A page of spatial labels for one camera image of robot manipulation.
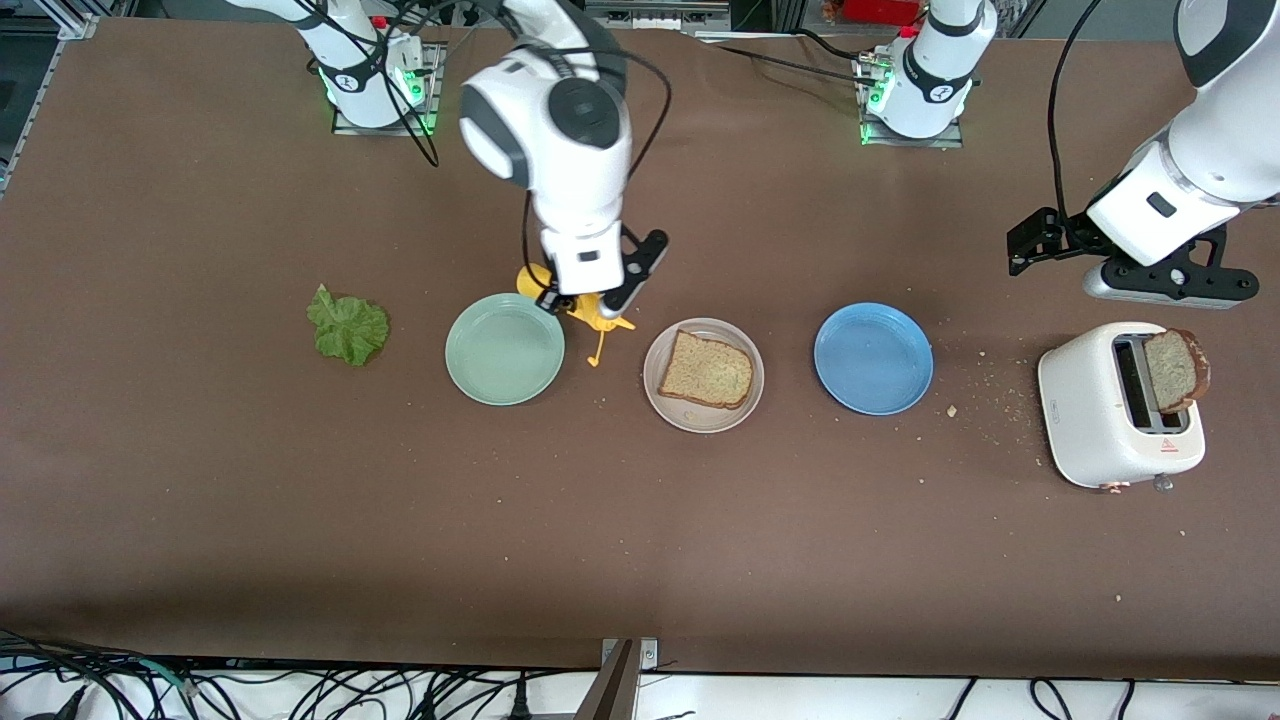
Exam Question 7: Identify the yellow mustard squeeze bottle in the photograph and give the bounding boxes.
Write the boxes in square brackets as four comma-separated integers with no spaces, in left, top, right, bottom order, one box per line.
[516,262,637,369]

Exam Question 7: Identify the brown bread slice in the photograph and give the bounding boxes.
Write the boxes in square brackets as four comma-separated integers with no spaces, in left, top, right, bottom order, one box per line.
[1142,328,1212,415]
[657,329,754,410]

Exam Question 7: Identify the pale green plate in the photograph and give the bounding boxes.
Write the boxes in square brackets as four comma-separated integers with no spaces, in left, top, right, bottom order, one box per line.
[445,292,566,407]

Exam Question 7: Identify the blue plate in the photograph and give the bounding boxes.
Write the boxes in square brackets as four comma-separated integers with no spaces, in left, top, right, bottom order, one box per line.
[813,302,935,417]

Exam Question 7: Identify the beige plate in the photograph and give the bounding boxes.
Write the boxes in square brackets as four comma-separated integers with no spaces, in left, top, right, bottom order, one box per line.
[643,318,766,434]

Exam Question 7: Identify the white toaster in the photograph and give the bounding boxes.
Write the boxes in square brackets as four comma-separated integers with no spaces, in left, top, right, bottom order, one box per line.
[1037,321,1207,494]

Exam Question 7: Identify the green lettuce leaf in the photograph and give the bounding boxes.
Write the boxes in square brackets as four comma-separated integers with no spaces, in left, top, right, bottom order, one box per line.
[306,283,391,368]

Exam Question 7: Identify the red box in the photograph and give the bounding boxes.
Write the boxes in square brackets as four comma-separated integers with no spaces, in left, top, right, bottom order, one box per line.
[822,0,926,28]

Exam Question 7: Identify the dark metal bar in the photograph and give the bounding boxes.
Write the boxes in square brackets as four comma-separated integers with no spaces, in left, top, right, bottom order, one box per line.
[572,640,637,720]

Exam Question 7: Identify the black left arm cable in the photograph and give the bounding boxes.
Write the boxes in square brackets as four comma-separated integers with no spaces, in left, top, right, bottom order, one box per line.
[1047,0,1103,241]

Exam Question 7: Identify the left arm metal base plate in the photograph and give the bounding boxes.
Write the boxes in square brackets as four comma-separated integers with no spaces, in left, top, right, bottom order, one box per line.
[855,55,966,150]

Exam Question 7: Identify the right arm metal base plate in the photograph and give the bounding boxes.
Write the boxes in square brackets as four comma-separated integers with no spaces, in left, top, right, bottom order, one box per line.
[332,40,442,137]

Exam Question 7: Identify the black cable on table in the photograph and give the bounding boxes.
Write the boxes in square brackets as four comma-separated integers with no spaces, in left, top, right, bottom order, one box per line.
[685,28,886,91]

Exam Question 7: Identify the small metal table bracket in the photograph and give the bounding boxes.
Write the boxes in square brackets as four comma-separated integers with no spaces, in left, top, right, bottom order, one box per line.
[600,638,659,673]

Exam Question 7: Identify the tangled black floor cables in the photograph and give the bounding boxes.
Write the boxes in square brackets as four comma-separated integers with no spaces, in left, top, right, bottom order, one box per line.
[0,628,561,720]

